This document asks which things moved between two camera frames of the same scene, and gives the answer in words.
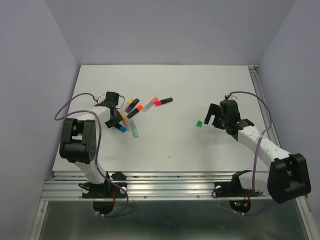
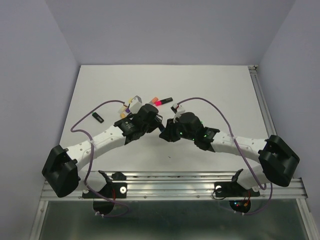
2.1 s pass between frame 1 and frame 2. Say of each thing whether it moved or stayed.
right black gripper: moved
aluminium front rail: stayed
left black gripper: moved
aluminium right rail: stayed
